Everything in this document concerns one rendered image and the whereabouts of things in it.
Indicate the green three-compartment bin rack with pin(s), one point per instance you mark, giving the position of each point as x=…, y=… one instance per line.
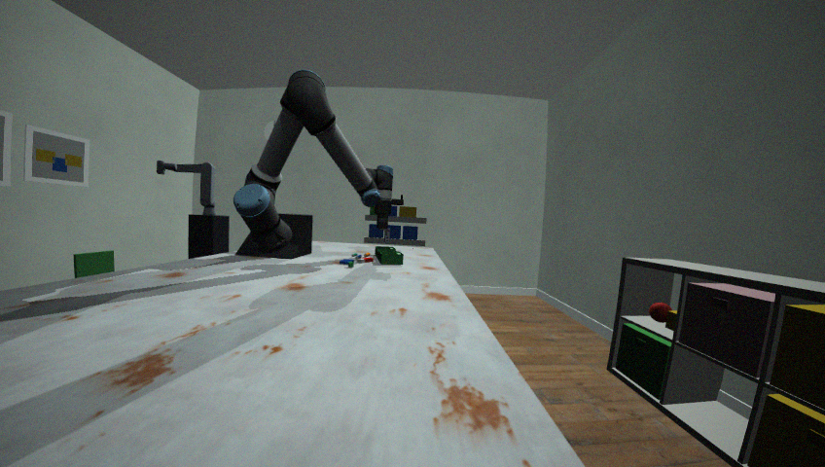
x=389, y=255

